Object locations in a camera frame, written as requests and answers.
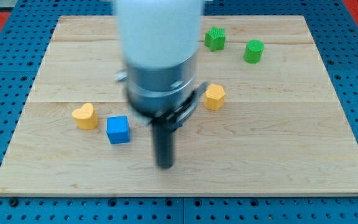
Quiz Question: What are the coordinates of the green cylinder block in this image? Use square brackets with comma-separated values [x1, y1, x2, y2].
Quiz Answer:
[243, 39, 264, 63]

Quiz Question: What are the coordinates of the blue cube block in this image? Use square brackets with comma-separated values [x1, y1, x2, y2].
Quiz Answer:
[106, 116, 131, 144]

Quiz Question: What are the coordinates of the green star block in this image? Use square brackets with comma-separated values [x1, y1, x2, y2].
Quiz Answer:
[204, 26, 226, 52]

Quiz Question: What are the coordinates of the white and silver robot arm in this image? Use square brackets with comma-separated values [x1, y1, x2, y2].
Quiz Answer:
[114, 0, 204, 121]

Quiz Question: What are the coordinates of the yellow heart block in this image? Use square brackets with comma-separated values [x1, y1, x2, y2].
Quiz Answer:
[71, 103, 98, 130]

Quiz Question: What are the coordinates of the wooden board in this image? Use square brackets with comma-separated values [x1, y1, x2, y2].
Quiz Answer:
[0, 16, 358, 197]

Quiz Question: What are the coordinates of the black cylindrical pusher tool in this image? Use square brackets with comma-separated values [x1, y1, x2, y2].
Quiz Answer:
[152, 122, 175, 169]

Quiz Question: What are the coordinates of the yellow hexagon block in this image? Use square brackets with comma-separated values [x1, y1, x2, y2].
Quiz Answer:
[203, 84, 226, 111]

